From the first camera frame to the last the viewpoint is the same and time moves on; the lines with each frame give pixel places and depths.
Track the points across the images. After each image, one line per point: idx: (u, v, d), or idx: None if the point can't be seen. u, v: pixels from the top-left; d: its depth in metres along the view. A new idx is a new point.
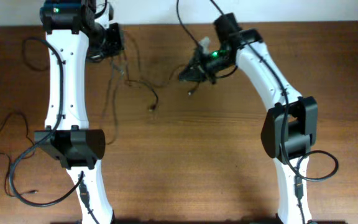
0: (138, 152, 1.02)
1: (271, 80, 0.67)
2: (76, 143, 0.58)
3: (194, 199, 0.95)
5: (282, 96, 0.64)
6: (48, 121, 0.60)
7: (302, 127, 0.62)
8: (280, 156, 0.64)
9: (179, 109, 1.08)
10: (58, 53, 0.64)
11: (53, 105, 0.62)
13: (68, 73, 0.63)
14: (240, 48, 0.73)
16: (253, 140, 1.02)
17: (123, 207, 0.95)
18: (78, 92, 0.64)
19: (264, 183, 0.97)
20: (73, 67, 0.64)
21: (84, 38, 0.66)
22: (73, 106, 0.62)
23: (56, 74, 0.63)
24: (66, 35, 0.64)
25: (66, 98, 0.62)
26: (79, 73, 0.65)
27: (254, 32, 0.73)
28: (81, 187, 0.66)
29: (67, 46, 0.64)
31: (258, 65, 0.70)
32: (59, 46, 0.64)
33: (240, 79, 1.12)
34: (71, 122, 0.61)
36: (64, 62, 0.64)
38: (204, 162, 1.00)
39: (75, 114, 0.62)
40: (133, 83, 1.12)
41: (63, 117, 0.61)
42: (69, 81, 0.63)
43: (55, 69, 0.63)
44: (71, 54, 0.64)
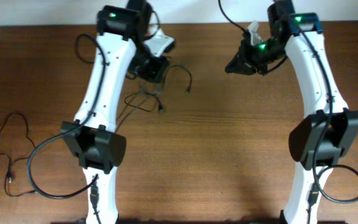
0: (139, 152, 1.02)
1: (320, 81, 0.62)
2: (99, 144, 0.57)
3: (194, 199, 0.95)
5: (328, 102, 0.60)
6: (78, 116, 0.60)
7: (338, 138, 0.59)
8: (306, 161, 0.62)
9: (188, 111, 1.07)
10: (104, 54, 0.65)
11: (86, 101, 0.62)
13: (110, 74, 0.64)
14: (294, 36, 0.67)
16: (253, 140, 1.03)
17: (123, 206, 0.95)
18: (113, 96, 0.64)
19: (264, 183, 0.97)
20: (116, 71, 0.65)
21: (132, 46, 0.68)
22: (105, 106, 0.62)
23: (97, 73, 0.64)
24: (116, 40, 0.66)
25: (101, 98, 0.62)
26: (118, 78, 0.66)
27: (315, 16, 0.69)
28: (93, 188, 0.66)
29: (115, 49, 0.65)
31: (310, 60, 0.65)
32: (107, 48, 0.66)
33: (240, 79, 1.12)
34: (99, 122, 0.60)
36: (109, 64, 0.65)
38: (204, 162, 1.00)
39: (105, 114, 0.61)
40: (133, 83, 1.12)
41: (94, 114, 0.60)
42: (109, 82, 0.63)
43: (97, 68, 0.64)
44: (117, 58, 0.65)
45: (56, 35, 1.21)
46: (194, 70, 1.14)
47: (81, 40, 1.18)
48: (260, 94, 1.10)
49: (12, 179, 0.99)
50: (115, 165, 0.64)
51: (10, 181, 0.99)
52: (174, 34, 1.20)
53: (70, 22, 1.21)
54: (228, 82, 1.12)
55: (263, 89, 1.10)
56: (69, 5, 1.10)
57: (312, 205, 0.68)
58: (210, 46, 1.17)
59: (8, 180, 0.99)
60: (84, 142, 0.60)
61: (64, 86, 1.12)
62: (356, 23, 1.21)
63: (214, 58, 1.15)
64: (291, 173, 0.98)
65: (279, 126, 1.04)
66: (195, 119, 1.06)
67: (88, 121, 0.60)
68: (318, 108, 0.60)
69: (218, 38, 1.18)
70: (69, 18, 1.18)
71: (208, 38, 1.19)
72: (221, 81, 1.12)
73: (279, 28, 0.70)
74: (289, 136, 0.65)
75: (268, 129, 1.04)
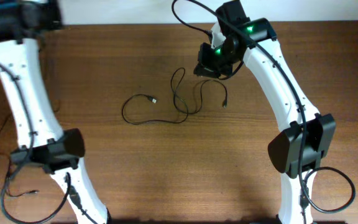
0: (139, 152, 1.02)
1: (286, 91, 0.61)
2: (56, 151, 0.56)
3: (194, 199, 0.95)
5: (299, 112, 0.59)
6: (21, 142, 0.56)
7: (316, 143, 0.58)
8: (291, 172, 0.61)
9: (190, 112, 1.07)
10: (7, 69, 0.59)
11: (20, 124, 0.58)
13: (30, 88, 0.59)
14: (250, 47, 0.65)
16: (253, 140, 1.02)
17: (123, 207, 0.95)
18: (43, 106, 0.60)
19: (264, 183, 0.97)
20: (30, 78, 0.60)
21: (32, 45, 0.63)
22: (41, 119, 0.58)
23: (15, 92, 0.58)
24: (10, 48, 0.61)
25: (33, 114, 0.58)
26: (38, 86, 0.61)
27: (265, 22, 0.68)
28: (70, 190, 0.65)
29: (16, 61, 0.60)
31: (271, 70, 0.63)
32: (7, 61, 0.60)
33: (240, 79, 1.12)
34: (44, 137, 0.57)
36: (18, 78, 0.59)
38: (204, 162, 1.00)
39: (45, 126, 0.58)
40: (135, 87, 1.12)
41: (36, 133, 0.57)
42: (29, 94, 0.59)
43: (10, 88, 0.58)
44: (22, 66, 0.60)
45: None
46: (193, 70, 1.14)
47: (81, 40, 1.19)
48: (260, 94, 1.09)
49: None
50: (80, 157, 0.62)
51: None
52: (173, 35, 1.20)
53: None
54: (227, 81, 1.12)
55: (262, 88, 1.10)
56: (70, 6, 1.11)
57: (305, 208, 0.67)
58: None
59: None
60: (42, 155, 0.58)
61: None
62: (355, 23, 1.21)
63: None
64: None
65: None
66: (194, 121, 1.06)
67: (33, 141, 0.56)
68: (289, 120, 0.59)
69: None
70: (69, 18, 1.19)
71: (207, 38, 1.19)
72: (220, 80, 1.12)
73: (234, 40, 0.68)
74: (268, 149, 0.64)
75: (268, 129, 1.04)
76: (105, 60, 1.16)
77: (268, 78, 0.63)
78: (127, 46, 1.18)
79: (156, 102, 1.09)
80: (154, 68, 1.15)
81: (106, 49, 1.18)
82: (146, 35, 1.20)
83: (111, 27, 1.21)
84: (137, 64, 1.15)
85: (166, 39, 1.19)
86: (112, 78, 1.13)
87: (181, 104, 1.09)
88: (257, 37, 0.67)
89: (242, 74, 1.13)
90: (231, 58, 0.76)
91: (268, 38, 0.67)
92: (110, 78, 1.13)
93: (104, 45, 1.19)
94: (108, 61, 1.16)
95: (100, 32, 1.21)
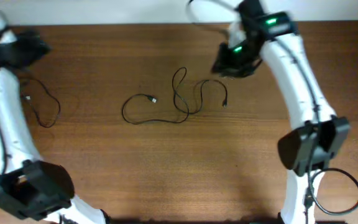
0: (139, 152, 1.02)
1: (302, 89, 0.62)
2: (33, 181, 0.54)
3: (194, 199, 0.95)
5: (314, 112, 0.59)
6: None
7: (327, 144, 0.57)
8: (299, 170, 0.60)
9: (190, 112, 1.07)
10: None
11: None
13: (2, 109, 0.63)
14: (271, 41, 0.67)
16: (253, 140, 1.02)
17: (123, 206, 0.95)
18: (16, 128, 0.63)
19: (263, 182, 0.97)
20: (4, 107, 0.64)
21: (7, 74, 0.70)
22: (17, 142, 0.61)
23: None
24: None
25: (7, 138, 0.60)
26: (14, 111, 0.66)
27: (287, 15, 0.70)
28: (66, 220, 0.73)
29: None
31: (289, 66, 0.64)
32: None
33: (239, 79, 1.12)
34: (20, 158, 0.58)
36: None
38: (203, 162, 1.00)
39: (22, 150, 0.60)
40: (135, 87, 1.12)
41: (10, 157, 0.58)
42: (6, 120, 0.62)
43: None
44: None
45: (55, 35, 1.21)
46: (192, 70, 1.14)
47: (81, 40, 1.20)
48: (260, 94, 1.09)
49: None
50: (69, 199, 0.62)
51: None
52: (173, 34, 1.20)
53: (70, 23, 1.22)
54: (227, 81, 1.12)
55: (263, 88, 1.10)
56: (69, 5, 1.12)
57: (309, 208, 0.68)
58: (209, 46, 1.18)
59: None
60: (18, 193, 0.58)
61: (64, 86, 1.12)
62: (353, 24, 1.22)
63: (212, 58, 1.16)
64: None
65: (280, 126, 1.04)
66: (194, 121, 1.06)
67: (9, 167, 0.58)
68: (304, 119, 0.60)
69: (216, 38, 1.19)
70: (69, 17, 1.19)
71: (207, 38, 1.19)
72: (220, 80, 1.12)
73: (254, 32, 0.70)
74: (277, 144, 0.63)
75: (268, 129, 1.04)
76: (104, 60, 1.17)
77: (286, 73, 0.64)
78: (127, 46, 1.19)
79: (156, 101, 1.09)
80: (153, 68, 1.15)
81: (105, 49, 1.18)
82: (145, 35, 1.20)
83: (110, 26, 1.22)
84: (137, 63, 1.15)
85: (165, 38, 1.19)
86: (112, 78, 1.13)
87: (181, 104, 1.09)
88: (279, 30, 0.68)
89: None
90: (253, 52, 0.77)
91: (289, 33, 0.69)
92: (110, 77, 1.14)
93: (104, 45, 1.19)
94: (108, 61, 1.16)
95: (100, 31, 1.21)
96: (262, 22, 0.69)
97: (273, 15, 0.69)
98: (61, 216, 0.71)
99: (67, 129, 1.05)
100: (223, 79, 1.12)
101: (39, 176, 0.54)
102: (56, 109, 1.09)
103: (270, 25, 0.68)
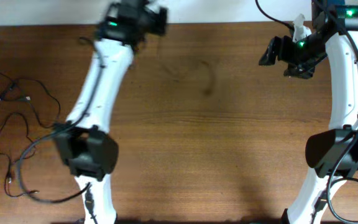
0: (138, 152, 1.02)
1: (353, 93, 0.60)
2: (91, 146, 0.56)
3: (193, 199, 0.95)
5: None
6: (71, 117, 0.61)
7: None
8: (321, 169, 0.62)
9: (190, 112, 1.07)
10: (102, 58, 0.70)
11: (81, 102, 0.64)
13: (102, 73, 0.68)
14: (341, 35, 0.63)
16: (253, 140, 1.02)
17: (123, 207, 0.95)
18: (109, 91, 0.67)
19: (264, 183, 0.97)
20: (112, 73, 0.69)
21: (128, 53, 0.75)
22: (100, 106, 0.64)
23: (94, 77, 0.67)
24: (113, 46, 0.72)
25: (95, 99, 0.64)
26: (115, 78, 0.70)
27: None
28: (87, 195, 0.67)
29: (112, 54, 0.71)
31: (350, 65, 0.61)
32: (106, 53, 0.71)
33: (240, 79, 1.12)
34: (92, 120, 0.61)
36: (104, 66, 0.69)
38: (203, 162, 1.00)
39: (100, 114, 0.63)
40: (135, 88, 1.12)
41: (87, 114, 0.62)
42: (103, 86, 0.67)
43: (95, 70, 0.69)
44: (114, 61, 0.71)
45: (55, 35, 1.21)
46: (194, 70, 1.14)
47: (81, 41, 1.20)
48: (260, 94, 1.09)
49: (12, 179, 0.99)
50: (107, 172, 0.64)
51: (10, 182, 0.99)
52: (173, 35, 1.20)
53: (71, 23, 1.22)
54: (227, 81, 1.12)
55: (263, 88, 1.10)
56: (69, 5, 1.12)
57: (317, 211, 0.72)
58: (210, 46, 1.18)
59: (8, 180, 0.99)
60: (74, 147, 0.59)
61: (64, 86, 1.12)
62: None
63: (213, 58, 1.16)
64: (291, 173, 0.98)
65: (279, 126, 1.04)
66: (194, 120, 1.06)
67: (82, 122, 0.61)
68: (345, 122, 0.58)
69: (216, 38, 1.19)
70: (69, 18, 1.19)
71: (207, 38, 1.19)
72: (221, 81, 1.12)
73: (325, 19, 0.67)
74: (309, 138, 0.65)
75: (268, 129, 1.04)
76: None
77: (342, 71, 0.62)
78: None
79: (157, 102, 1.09)
80: (154, 69, 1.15)
81: None
82: (145, 35, 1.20)
83: None
84: None
85: (166, 38, 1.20)
86: None
87: (182, 104, 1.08)
88: (352, 22, 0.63)
89: (242, 74, 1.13)
90: (319, 45, 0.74)
91: None
92: None
93: None
94: None
95: None
96: (335, 12, 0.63)
97: (357, 7, 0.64)
98: (86, 188, 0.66)
99: None
100: (224, 79, 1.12)
101: (99, 146, 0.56)
102: (56, 110, 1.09)
103: (345, 15, 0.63)
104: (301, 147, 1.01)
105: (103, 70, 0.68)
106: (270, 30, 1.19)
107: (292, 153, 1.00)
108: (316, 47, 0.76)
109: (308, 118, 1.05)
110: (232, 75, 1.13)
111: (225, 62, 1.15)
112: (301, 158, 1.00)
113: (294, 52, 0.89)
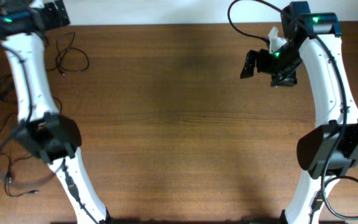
0: (139, 152, 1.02)
1: (334, 90, 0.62)
2: (53, 130, 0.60)
3: (193, 199, 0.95)
5: (341, 112, 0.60)
6: (21, 114, 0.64)
7: (348, 149, 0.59)
8: (314, 170, 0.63)
9: (189, 112, 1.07)
10: (17, 53, 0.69)
11: (22, 99, 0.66)
13: (32, 62, 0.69)
14: (311, 38, 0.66)
16: (253, 141, 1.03)
17: (123, 206, 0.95)
18: (43, 83, 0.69)
19: (263, 182, 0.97)
20: (34, 65, 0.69)
21: (38, 40, 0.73)
22: (40, 95, 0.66)
23: (19, 71, 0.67)
24: (20, 38, 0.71)
25: (33, 89, 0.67)
26: (41, 66, 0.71)
27: (334, 16, 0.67)
28: (68, 179, 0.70)
29: (27, 45, 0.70)
31: (325, 64, 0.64)
32: (16, 48, 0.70)
33: (240, 80, 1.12)
34: (38, 106, 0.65)
36: (25, 59, 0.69)
38: (203, 162, 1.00)
39: (43, 101, 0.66)
40: (135, 88, 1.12)
41: (35, 106, 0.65)
42: (34, 77, 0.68)
43: (17, 68, 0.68)
44: (29, 52, 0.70)
45: (56, 35, 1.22)
46: (193, 71, 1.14)
47: (81, 42, 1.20)
48: (260, 95, 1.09)
49: (12, 179, 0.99)
50: (77, 145, 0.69)
51: (10, 182, 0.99)
52: (173, 35, 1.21)
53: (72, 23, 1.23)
54: (227, 81, 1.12)
55: (262, 89, 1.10)
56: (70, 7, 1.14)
57: (314, 210, 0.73)
58: (209, 47, 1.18)
59: (8, 180, 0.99)
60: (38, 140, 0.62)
61: (65, 86, 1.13)
62: None
63: (213, 59, 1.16)
64: (291, 173, 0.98)
65: (279, 126, 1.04)
66: (194, 120, 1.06)
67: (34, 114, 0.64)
68: (329, 118, 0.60)
69: (215, 38, 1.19)
70: (69, 18, 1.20)
71: (207, 39, 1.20)
72: (220, 81, 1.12)
73: (294, 27, 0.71)
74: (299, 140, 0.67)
75: (268, 129, 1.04)
76: (104, 61, 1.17)
77: (319, 72, 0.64)
78: (127, 48, 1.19)
79: (157, 102, 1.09)
80: (153, 69, 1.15)
81: (106, 50, 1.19)
82: (145, 37, 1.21)
83: (112, 28, 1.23)
84: (137, 65, 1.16)
85: (166, 40, 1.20)
86: (112, 78, 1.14)
87: (182, 104, 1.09)
88: (319, 29, 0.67)
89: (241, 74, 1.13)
90: (294, 52, 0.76)
91: (331, 33, 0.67)
92: (110, 78, 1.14)
93: (104, 46, 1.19)
94: (108, 61, 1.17)
95: (100, 32, 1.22)
96: (304, 20, 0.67)
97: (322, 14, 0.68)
98: (64, 172, 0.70)
99: None
100: (223, 79, 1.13)
101: (58, 127, 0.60)
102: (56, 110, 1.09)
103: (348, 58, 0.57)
104: None
105: (22, 65, 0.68)
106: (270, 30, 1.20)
107: (292, 152, 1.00)
108: (290, 55, 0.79)
109: (307, 118, 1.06)
110: (232, 75, 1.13)
111: (224, 62, 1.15)
112: None
113: (273, 62, 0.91)
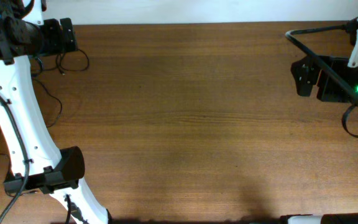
0: (138, 152, 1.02)
1: None
2: (53, 180, 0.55)
3: (192, 200, 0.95)
5: None
6: (15, 169, 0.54)
7: None
8: None
9: (189, 112, 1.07)
10: None
11: (13, 150, 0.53)
13: (15, 107, 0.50)
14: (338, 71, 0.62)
16: (253, 141, 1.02)
17: (123, 206, 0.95)
18: (37, 128, 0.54)
19: (264, 183, 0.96)
20: (24, 108, 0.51)
21: (23, 61, 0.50)
22: (38, 147, 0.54)
23: (3, 117, 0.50)
24: None
25: (26, 141, 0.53)
26: (26, 105, 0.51)
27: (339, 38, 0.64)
28: (71, 205, 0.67)
29: (8, 78, 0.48)
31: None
32: None
33: (240, 79, 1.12)
34: (36, 164, 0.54)
36: (10, 101, 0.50)
38: (203, 162, 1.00)
39: (42, 155, 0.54)
40: (135, 88, 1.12)
41: (31, 162, 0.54)
42: (24, 122, 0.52)
43: (0, 111, 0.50)
44: (13, 88, 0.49)
45: None
46: (193, 70, 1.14)
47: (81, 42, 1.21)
48: (260, 94, 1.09)
49: None
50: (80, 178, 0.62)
51: None
52: (172, 35, 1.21)
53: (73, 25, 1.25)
54: (227, 81, 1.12)
55: (262, 88, 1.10)
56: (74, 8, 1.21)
57: None
58: (209, 47, 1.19)
59: None
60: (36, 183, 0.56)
61: (65, 86, 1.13)
62: None
63: (212, 58, 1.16)
64: (291, 173, 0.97)
65: (279, 126, 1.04)
66: (193, 119, 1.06)
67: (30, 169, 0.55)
68: None
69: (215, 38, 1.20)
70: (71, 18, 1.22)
71: (207, 38, 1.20)
72: (220, 81, 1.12)
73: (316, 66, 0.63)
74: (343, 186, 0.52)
75: (267, 129, 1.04)
76: (104, 61, 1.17)
77: None
78: (127, 48, 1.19)
79: (156, 102, 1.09)
80: (153, 68, 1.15)
81: (106, 50, 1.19)
82: (145, 36, 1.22)
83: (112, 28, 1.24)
84: (136, 64, 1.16)
85: (166, 39, 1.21)
86: (112, 78, 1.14)
87: (181, 104, 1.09)
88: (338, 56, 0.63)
89: (241, 74, 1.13)
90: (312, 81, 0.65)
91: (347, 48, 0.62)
92: (110, 78, 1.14)
93: (105, 46, 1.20)
94: (108, 61, 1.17)
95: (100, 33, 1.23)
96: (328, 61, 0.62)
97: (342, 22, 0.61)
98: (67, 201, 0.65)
99: (68, 129, 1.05)
100: (223, 79, 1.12)
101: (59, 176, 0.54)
102: (56, 110, 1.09)
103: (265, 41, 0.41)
104: (301, 147, 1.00)
105: (5, 109, 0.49)
106: (269, 30, 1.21)
107: (292, 152, 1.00)
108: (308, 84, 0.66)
109: (308, 118, 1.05)
110: (231, 75, 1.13)
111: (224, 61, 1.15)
112: (301, 158, 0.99)
113: None
